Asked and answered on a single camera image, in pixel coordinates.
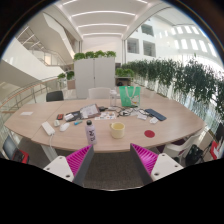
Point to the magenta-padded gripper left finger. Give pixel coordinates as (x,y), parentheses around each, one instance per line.
(61,166)

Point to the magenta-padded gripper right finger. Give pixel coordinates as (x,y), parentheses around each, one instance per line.
(165,166)

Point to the pale purple drink bottle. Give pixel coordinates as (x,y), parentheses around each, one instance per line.
(90,134)

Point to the clear plastic water bottle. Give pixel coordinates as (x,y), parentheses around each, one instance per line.
(113,98)

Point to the black bag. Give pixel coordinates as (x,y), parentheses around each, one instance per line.
(194,155)

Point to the flat round red coaster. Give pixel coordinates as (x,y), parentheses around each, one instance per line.
(149,134)

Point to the white power strip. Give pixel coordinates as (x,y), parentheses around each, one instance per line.
(48,128)

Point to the small white device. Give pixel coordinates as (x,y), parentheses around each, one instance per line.
(56,123)

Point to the teal marker pen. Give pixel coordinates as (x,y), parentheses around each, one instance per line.
(77,122)

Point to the red and black chair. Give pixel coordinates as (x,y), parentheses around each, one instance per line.
(216,150)
(15,151)

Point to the small red black item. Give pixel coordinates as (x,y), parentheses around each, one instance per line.
(60,116)

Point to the black flat case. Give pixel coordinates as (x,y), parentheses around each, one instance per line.
(76,115)

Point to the cream ceramic mug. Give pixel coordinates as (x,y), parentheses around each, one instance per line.
(117,131)

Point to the open notebook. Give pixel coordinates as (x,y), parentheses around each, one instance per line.
(89,111)

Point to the colourful sticker sheet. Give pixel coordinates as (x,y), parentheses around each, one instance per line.
(106,116)

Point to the green tote bag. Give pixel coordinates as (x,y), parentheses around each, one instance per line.
(128,96)

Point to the row of green plants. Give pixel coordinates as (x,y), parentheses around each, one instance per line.
(186,80)

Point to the potted plants in planter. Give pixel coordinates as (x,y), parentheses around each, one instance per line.
(70,76)

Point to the white cabinet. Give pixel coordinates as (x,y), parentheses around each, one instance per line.
(94,76)

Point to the green plants atop cabinet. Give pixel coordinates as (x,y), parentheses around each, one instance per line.
(95,54)

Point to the ceiling light strips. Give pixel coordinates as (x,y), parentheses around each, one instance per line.
(103,13)

